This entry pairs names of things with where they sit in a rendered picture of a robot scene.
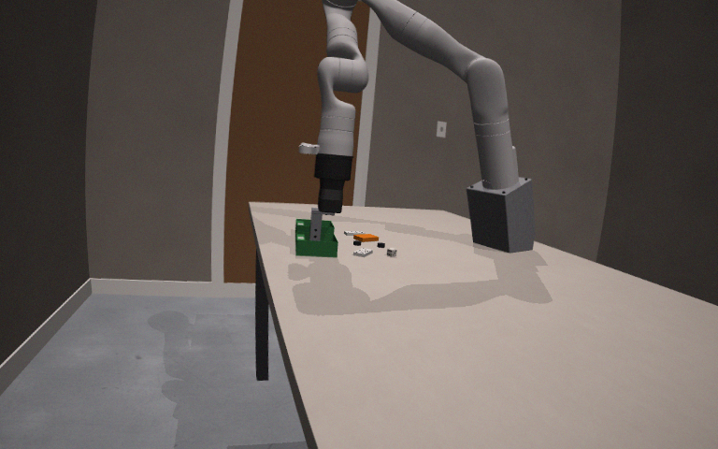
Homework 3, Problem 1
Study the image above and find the green bin rack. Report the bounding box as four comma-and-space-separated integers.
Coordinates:
295, 219, 338, 257

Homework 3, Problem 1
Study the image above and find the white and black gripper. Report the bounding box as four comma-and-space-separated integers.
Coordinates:
299, 129, 353, 241

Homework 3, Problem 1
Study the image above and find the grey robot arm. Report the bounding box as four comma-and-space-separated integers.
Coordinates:
317, 0, 519, 190

